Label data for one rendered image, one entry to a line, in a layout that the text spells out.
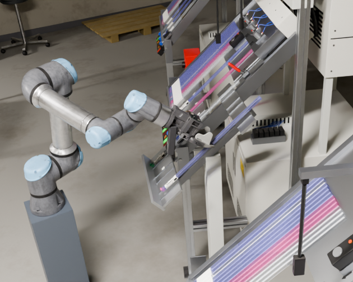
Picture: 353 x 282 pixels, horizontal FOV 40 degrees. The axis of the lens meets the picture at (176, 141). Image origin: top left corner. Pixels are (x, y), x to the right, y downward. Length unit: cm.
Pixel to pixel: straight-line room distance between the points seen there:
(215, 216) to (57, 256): 74
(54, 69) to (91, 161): 171
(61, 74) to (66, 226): 69
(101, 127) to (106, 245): 127
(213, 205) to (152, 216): 95
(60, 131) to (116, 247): 93
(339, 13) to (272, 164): 72
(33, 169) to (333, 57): 130
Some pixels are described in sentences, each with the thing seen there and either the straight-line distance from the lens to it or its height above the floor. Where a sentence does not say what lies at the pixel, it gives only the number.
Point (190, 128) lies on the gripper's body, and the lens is 171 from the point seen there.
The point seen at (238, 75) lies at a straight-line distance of 216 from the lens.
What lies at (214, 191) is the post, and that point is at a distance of 201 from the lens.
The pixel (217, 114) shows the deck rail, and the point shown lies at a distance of 208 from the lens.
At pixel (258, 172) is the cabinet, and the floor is 56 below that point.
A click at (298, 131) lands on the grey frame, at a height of 78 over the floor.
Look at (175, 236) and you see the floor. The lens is 278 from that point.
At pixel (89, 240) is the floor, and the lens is 286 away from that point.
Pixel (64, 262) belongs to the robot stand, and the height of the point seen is 28.
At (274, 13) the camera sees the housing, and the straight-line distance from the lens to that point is 212.
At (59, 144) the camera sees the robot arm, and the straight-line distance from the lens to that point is 211.
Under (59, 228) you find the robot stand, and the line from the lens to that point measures 221.
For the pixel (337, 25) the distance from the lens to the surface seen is 205.
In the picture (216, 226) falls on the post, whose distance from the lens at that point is 212.
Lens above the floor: 183
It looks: 30 degrees down
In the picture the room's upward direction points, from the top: 5 degrees counter-clockwise
